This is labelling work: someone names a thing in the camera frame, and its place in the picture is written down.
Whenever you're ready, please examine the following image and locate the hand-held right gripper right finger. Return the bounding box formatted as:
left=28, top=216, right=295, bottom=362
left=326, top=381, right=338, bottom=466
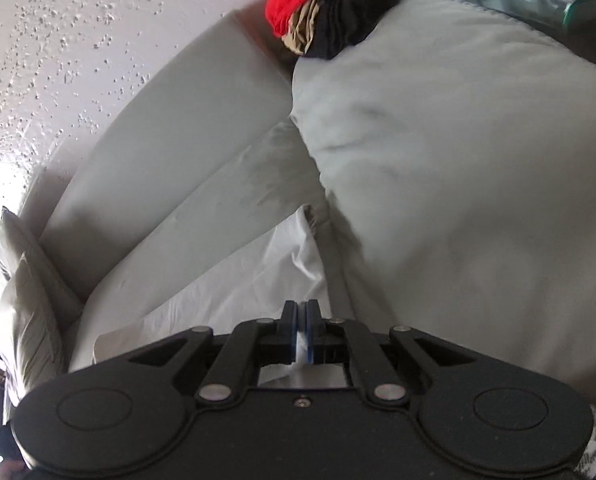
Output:
left=302, top=300, right=476, bottom=405

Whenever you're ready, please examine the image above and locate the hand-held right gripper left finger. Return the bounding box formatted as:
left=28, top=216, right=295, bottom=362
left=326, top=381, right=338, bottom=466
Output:
left=128, top=300, right=299, bottom=405

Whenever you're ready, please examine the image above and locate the white t-shirt with brown script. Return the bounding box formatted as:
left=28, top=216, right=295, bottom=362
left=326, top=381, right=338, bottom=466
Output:
left=70, top=205, right=331, bottom=391

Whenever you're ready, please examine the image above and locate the large grey sofa cushion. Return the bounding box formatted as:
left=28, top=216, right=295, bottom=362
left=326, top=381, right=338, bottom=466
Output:
left=288, top=0, right=596, bottom=413

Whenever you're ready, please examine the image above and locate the grey sofa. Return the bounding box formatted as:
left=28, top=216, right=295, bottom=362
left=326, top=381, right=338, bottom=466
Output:
left=8, top=10, right=596, bottom=411

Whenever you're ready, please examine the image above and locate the olive grey pillow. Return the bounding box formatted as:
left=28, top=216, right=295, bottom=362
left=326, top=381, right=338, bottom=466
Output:
left=0, top=206, right=84, bottom=321
left=0, top=252, right=71, bottom=406

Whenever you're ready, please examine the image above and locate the black garment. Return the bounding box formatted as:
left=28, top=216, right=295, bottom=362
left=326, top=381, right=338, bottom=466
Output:
left=305, top=0, right=414, bottom=60

